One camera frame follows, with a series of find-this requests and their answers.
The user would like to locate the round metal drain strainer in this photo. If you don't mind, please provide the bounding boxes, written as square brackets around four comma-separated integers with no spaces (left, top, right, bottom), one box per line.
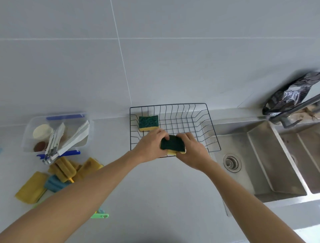
[223,153,242,173]

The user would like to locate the person's left forearm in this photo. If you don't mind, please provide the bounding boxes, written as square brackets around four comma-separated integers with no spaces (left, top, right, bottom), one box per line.
[0,151,143,243]

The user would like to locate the cream paper cup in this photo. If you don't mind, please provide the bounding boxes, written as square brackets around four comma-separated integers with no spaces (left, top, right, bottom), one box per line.
[32,124,54,141]

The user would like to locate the stainless steel sink insert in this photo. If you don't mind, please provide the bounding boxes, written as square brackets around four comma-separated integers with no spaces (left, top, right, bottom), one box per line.
[247,120,308,197]

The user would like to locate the brown round cup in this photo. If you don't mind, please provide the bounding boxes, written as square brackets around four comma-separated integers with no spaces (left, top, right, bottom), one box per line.
[34,141,48,153]

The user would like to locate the black wire basket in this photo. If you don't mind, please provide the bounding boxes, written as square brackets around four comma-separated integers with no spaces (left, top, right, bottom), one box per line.
[129,102,222,159]

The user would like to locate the person's right forearm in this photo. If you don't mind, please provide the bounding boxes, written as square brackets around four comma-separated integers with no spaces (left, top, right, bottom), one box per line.
[202,160,307,243]

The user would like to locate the white metal tongs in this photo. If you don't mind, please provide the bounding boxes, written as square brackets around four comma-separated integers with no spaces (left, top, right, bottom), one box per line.
[42,122,66,165]
[57,120,90,156]

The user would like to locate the person's right hand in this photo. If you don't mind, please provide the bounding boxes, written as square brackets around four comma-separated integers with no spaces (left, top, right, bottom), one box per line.
[175,132,213,172]

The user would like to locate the mustard sponge brush orange handle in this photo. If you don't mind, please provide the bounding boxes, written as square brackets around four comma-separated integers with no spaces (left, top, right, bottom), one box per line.
[47,156,80,184]

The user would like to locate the person's left hand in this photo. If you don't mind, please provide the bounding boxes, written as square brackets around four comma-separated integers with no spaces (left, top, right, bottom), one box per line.
[131,127,170,165]

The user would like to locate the clear plastic container blue clips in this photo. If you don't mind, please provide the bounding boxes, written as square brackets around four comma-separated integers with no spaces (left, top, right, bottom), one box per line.
[21,112,95,160]

